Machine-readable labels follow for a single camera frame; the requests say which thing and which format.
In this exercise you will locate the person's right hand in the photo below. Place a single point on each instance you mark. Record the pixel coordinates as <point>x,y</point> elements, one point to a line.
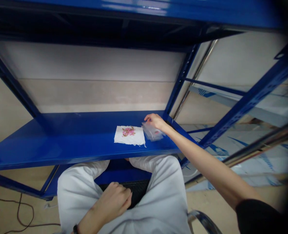
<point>157,120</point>

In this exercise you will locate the person's left hand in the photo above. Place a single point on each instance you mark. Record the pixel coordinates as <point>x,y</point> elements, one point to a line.
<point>112,198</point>

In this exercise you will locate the person's right fingers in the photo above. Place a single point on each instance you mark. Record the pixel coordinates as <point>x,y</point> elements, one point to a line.
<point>147,118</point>

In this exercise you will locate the person's left fingers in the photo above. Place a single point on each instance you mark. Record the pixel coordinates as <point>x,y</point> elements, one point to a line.
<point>124,195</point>

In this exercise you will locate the clear plastic bags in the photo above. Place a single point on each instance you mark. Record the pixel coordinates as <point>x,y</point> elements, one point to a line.
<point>151,134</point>

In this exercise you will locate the black mesh chair seat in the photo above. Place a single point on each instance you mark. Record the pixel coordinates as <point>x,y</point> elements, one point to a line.
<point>139,190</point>

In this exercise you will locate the pile of pink beads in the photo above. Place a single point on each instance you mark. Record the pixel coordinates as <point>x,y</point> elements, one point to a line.
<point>127,131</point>

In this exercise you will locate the white cloth square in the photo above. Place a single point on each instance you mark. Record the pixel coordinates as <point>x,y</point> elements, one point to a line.
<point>129,139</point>

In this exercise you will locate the person's legs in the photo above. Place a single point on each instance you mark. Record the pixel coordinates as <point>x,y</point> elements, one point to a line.
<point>158,195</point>

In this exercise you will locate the upright chrome tube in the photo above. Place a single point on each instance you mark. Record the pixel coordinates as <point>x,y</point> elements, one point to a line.
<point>202,63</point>

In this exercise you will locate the blue metal shelf rack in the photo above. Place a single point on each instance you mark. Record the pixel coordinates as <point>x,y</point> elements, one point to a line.
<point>68,136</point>

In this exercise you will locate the chrome chair armrest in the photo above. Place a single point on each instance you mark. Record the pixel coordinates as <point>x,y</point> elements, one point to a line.
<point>203,219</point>

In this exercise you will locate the slanted chrome bars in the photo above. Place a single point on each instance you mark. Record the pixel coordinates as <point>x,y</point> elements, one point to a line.
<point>260,143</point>

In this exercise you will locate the white panels with blue print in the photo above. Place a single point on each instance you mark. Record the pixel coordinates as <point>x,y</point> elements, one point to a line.
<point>255,168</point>

